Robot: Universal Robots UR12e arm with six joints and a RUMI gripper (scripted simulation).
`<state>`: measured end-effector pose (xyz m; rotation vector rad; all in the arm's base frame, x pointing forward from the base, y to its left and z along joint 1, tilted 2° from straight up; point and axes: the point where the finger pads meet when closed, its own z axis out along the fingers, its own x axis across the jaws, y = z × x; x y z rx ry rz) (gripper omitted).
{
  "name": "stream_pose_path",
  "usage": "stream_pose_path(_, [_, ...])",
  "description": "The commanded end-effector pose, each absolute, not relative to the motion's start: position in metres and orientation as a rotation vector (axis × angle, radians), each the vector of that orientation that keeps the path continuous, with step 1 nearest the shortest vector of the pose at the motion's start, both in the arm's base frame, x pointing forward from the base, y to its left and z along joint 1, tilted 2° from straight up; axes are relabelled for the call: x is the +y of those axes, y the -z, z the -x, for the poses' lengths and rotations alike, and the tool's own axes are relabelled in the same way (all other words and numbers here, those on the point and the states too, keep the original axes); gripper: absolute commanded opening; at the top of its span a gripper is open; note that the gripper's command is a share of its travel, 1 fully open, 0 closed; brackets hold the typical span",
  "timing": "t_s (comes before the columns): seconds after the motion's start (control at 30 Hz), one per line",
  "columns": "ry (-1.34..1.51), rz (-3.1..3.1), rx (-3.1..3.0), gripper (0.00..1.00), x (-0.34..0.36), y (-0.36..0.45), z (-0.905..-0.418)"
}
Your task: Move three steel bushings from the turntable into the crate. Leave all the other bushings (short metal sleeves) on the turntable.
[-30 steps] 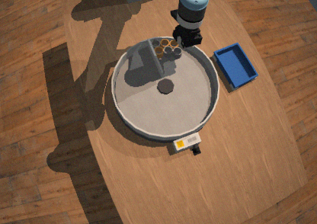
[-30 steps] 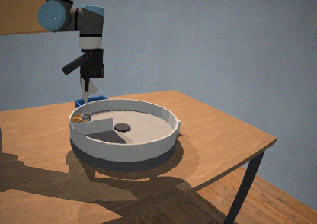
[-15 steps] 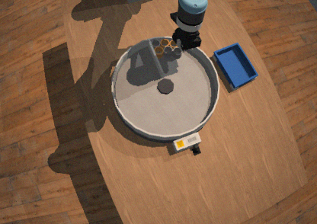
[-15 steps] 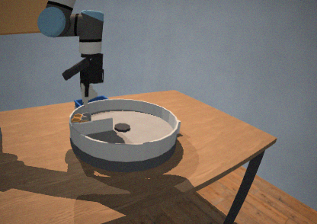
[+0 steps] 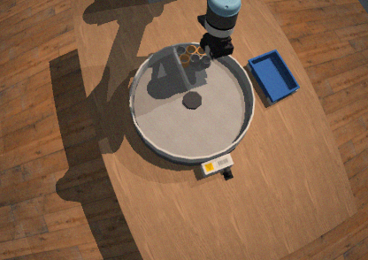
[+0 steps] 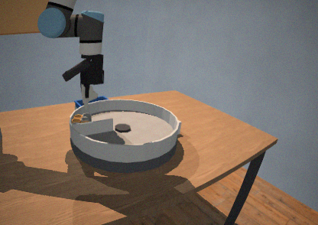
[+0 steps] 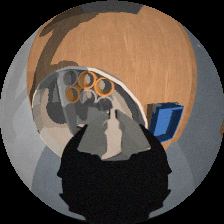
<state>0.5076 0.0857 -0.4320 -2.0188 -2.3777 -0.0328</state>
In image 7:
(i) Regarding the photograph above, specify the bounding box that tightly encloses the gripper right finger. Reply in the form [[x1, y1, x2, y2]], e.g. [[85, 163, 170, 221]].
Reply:
[[116, 109, 172, 175]]

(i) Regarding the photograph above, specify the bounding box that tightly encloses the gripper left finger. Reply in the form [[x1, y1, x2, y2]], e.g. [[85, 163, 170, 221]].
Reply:
[[57, 109, 111, 178]]

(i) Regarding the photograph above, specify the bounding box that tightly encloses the blue open box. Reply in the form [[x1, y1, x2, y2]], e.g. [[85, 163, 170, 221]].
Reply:
[[149, 102, 184, 143]]

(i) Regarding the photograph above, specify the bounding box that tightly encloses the bronze bushing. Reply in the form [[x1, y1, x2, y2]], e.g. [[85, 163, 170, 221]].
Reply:
[[65, 84, 84, 103], [94, 77, 114, 96], [78, 71, 99, 89]]

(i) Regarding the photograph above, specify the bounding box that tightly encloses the grey metal ring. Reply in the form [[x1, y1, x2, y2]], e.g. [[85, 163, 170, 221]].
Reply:
[[79, 86, 99, 107], [96, 94, 114, 113], [63, 69, 82, 87]]

